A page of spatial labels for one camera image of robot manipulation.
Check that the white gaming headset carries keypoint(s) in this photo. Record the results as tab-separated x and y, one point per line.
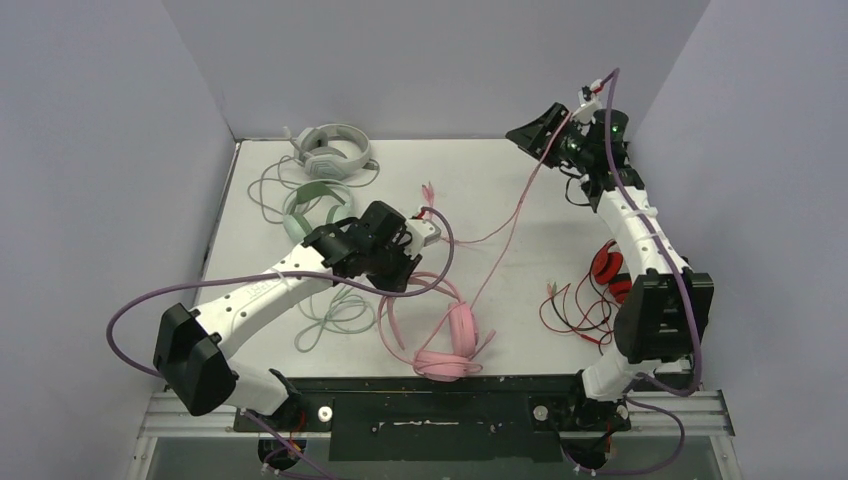
323	158

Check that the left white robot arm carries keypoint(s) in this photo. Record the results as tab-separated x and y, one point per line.
196	346

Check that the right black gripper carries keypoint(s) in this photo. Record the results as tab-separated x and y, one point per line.
555	134

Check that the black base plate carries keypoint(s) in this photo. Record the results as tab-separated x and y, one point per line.
473	419

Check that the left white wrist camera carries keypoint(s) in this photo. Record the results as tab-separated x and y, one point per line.
423	233

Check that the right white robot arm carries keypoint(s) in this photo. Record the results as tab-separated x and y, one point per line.
658	331

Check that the red and black headphones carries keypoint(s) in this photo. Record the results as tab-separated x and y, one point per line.
587	310

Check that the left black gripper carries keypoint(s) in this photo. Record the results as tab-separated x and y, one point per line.
398	282

